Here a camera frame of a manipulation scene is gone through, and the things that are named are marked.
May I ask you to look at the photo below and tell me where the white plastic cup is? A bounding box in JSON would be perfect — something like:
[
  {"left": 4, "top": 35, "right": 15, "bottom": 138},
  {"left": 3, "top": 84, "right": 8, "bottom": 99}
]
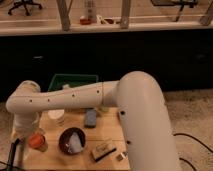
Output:
[{"left": 48, "top": 109, "right": 65, "bottom": 126}]

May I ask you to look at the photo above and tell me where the red bowl on shelf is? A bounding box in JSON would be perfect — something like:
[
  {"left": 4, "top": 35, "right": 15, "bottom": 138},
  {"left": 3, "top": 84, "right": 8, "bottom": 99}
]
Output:
[{"left": 79, "top": 18, "right": 92, "bottom": 25}]

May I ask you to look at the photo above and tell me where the blue grey sponge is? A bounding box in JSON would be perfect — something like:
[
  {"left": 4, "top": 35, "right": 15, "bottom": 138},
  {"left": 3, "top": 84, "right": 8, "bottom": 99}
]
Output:
[{"left": 84, "top": 109, "right": 97, "bottom": 128}]

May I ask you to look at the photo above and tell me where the black office chair left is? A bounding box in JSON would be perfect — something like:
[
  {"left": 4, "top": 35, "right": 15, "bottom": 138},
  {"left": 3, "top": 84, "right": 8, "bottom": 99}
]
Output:
[{"left": 8, "top": 0, "right": 43, "bottom": 16}]

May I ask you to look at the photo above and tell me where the black cable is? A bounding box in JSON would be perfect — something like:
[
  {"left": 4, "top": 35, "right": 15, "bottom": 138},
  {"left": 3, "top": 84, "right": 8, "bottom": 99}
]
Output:
[
  {"left": 0, "top": 138, "right": 22, "bottom": 171},
  {"left": 173, "top": 132, "right": 213, "bottom": 171}
]

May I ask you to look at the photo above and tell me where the dark brown bowl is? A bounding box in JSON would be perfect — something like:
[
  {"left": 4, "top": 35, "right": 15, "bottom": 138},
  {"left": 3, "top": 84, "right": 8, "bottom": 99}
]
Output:
[{"left": 58, "top": 127, "right": 86, "bottom": 155}]

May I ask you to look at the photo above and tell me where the orange apple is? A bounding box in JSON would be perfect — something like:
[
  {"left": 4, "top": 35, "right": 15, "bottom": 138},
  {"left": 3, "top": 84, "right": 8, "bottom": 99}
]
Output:
[{"left": 28, "top": 133, "right": 45, "bottom": 149}]

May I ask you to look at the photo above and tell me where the black cable right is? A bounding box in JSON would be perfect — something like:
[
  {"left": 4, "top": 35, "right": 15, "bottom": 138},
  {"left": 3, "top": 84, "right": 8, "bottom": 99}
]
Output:
[{"left": 173, "top": 132, "right": 213, "bottom": 171}]

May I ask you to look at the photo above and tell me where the small green object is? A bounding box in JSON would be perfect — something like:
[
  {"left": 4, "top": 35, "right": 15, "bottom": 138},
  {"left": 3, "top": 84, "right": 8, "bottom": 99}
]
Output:
[{"left": 99, "top": 106, "right": 109, "bottom": 112}]

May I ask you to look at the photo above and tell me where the crumpled clear plastic bag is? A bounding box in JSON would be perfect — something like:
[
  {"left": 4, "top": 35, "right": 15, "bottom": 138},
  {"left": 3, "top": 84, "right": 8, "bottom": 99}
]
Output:
[{"left": 66, "top": 132, "right": 83, "bottom": 154}]

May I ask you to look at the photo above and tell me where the green plastic bin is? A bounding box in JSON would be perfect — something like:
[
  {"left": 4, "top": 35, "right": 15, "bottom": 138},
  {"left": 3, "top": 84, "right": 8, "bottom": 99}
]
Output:
[{"left": 48, "top": 74, "right": 98, "bottom": 91}]

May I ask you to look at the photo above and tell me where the black cable left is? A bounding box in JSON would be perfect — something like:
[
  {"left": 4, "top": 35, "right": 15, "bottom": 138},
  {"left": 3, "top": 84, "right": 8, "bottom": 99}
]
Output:
[{"left": 0, "top": 138, "right": 22, "bottom": 171}]

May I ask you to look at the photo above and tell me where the wooden block eraser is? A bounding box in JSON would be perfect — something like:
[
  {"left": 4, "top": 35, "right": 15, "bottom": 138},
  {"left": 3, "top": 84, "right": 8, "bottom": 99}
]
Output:
[{"left": 91, "top": 140, "right": 117, "bottom": 162}]

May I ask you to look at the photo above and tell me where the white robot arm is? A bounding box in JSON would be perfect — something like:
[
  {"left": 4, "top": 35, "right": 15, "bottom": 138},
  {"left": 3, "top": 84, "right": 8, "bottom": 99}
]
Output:
[{"left": 6, "top": 71, "right": 181, "bottom": 171}]

